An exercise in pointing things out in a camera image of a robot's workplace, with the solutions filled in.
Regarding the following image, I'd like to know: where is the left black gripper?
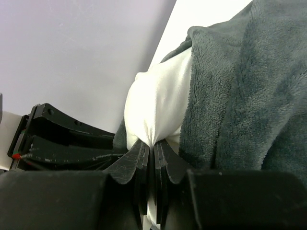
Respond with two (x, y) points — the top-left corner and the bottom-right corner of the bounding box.
(7, 103), (127, 172)

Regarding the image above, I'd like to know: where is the white pillow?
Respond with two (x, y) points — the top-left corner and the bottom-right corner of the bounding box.
(123, 49), (195, 230)

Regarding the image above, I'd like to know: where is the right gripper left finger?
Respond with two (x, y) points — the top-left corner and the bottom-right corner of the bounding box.
(106, 140), (150, 230)

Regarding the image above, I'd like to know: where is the zebra and green pillowcase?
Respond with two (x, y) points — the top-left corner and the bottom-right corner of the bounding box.
(113, 0), (307, 183)

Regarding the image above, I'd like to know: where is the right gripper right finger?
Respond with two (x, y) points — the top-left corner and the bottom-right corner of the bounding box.
(153, 141), (193, 230)

